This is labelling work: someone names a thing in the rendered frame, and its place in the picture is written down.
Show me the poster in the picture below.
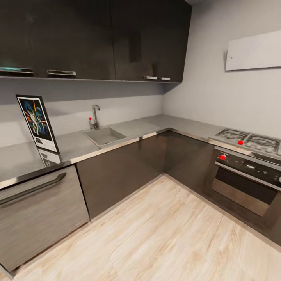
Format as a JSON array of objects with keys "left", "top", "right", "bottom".
[{"left": 16, "top": 95, "right": 60, "bottom": 154}]

